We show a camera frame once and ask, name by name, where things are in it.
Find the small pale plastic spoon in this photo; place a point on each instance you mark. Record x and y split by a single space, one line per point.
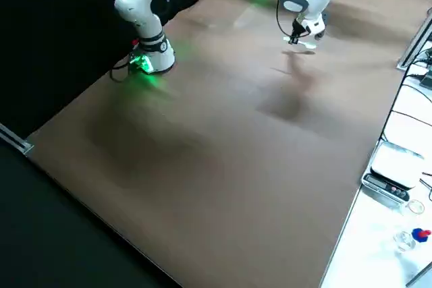
305 44

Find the blue and red object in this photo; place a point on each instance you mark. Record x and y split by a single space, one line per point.
421 234

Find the small clear glass jar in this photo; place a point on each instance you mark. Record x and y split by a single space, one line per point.
404 240

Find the digital kitchen scale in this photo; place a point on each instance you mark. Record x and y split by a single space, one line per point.
395 166

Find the aluminium frame post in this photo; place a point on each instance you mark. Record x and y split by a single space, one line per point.
15 139
416 43

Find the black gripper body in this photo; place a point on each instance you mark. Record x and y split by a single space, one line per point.
297 25

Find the clear glass beaker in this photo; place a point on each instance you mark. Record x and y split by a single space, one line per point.
415 207

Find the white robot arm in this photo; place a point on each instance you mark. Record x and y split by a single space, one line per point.
148 21

